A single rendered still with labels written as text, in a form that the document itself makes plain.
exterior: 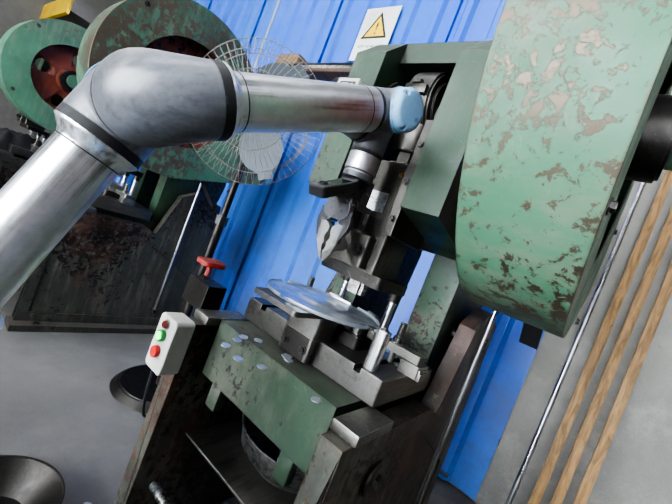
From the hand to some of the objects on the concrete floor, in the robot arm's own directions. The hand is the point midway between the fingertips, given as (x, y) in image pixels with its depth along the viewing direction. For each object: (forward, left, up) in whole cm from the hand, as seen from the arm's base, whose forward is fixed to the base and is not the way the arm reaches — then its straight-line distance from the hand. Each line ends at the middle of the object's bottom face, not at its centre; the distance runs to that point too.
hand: (321, 254), depth 80 cm
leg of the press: (+34, -27, -90) cm, 100 cm away
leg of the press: (+35, +27, -90) cm, 100 cm away
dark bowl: (-30, +43, -90) cm, 104 cm away
